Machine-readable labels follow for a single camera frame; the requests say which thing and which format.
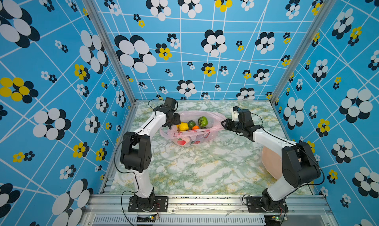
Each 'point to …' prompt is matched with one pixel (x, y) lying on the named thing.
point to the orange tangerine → (196, 128)
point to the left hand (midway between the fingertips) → (175, 120)
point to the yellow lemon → (183, 127)
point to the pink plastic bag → (194, 137)
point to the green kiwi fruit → (203, 121)
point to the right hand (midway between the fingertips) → (224, 122)
